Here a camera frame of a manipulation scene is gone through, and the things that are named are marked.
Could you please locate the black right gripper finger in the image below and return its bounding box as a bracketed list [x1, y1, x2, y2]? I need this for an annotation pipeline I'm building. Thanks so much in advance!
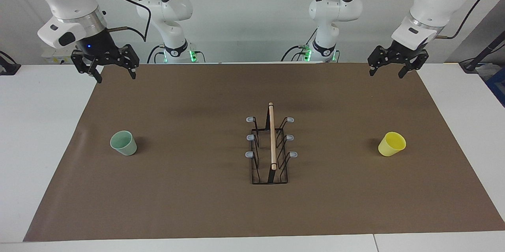
[118, 45, 140, 80]
[71, 53, 103, 84]

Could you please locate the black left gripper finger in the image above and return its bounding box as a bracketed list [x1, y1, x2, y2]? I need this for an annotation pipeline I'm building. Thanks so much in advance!
[398, 51, 429, 79]
[368, 46, 389, 77]

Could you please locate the green plastic cup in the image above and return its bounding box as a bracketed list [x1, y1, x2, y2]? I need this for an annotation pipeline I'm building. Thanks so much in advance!
[110, 131, 138, 156]

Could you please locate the yellow plastic cup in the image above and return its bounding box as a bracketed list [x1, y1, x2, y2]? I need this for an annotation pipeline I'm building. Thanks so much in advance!
[378, 132, 407, 157]

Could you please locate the white power strip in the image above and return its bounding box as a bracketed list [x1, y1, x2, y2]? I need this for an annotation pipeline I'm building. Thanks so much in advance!
[41, 49, 76, 64]

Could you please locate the black table clamp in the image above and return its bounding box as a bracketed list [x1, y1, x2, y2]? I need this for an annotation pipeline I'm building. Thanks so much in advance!
[0, 51, 21, 76]

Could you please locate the blue box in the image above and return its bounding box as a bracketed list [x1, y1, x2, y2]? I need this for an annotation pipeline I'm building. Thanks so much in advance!
[484, 67, 505, 107]

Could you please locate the brown table mat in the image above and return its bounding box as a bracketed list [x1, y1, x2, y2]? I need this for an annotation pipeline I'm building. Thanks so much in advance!
[23, 63, 505, 242]

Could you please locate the black right arm base cable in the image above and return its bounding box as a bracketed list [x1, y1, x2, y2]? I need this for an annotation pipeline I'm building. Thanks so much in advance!
[147, 44, 166, 64]

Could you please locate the black arm base cable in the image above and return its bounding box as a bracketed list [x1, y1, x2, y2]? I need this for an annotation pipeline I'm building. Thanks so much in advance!
[147, 44, 166, 64]
[281, 27, 318, 62]

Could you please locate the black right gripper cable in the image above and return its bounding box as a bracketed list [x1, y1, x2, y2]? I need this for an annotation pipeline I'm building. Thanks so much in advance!
[83, 0, 152, 43]

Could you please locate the black left arm base cable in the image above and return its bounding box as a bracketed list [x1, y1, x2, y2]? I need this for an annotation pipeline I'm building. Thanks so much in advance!
[281, 27, 318, 62]

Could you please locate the black wire rack wooden handle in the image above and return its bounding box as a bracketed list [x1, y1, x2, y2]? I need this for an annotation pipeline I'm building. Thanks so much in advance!
[245, 102, 298, 185]

